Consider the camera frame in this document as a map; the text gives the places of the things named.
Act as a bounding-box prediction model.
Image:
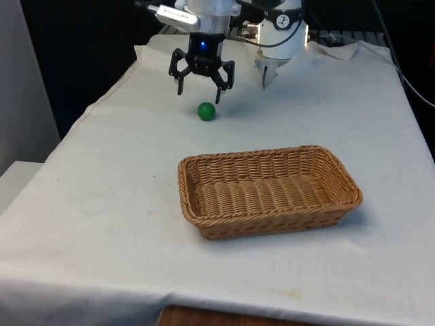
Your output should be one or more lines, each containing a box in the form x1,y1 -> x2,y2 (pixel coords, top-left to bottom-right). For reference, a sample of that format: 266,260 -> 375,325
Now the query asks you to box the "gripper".
168,32 -> 236,105

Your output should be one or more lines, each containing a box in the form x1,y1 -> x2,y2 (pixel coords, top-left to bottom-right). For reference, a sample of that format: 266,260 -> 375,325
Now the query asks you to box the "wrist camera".
154,4 -> 201,34

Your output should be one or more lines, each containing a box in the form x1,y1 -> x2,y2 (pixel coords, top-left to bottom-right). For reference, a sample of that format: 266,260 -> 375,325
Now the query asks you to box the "green ball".
196,101 -> 217,122

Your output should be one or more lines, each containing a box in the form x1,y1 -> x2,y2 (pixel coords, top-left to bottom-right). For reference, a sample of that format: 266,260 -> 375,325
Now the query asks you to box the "wicker basket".
177,145 -> 364,241

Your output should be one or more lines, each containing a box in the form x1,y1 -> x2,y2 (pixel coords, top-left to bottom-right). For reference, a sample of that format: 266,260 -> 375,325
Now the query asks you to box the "black cable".
237,12 -> 307,48
371,0 -> 435,107
133,0 -> 160,12

